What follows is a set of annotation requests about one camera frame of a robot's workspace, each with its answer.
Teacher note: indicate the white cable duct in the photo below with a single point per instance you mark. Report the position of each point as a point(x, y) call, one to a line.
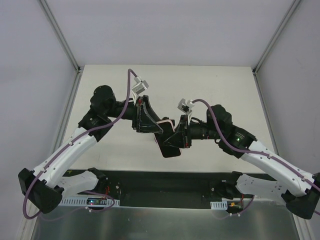
point(88, 202)
point(219, 205)

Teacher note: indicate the white left cable duct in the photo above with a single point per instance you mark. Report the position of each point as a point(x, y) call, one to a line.
point(88, 202)

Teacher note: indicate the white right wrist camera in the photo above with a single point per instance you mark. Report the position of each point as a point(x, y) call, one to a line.
point(186, 107)

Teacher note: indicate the phone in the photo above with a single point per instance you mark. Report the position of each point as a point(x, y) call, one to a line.
point(166, 150)

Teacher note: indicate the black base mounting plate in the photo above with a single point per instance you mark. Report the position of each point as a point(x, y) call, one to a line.
point(175, 190)

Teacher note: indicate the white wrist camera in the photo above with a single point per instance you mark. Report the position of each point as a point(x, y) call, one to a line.
point(138, 88)
point(186, 107)

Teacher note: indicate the aluminium frame post left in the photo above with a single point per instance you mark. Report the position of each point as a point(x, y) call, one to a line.
point(59, 34)

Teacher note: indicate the aluminium frame post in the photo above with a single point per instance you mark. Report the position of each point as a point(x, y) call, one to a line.
point(295, 4)
point(59, 34)

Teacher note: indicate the white right cable duct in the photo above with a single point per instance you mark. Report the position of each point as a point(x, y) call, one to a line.
point(219, 205)

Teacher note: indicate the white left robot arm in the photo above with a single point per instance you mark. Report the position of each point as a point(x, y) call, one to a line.
point(45, 186)

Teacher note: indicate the aluminium frame post right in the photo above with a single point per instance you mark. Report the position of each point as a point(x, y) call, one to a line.
point(295, 4)

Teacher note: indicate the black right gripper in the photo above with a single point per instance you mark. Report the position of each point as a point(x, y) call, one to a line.
point(186, 131)

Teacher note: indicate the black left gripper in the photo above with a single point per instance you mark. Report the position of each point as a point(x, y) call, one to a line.
point(136, 115)

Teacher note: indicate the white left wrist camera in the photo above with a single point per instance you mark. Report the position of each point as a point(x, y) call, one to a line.
point(138, 88)

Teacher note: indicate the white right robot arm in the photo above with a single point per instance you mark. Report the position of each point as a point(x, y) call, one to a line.
point(297, 189)

